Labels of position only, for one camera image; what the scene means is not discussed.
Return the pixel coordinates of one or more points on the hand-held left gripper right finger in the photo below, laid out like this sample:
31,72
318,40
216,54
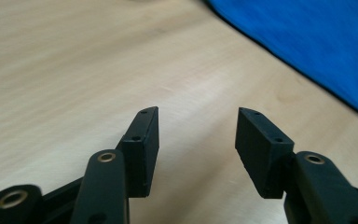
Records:
262,155

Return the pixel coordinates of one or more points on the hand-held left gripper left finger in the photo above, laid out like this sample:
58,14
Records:
138,161

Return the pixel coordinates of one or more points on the blue cloth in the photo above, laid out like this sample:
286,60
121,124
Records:
304,40

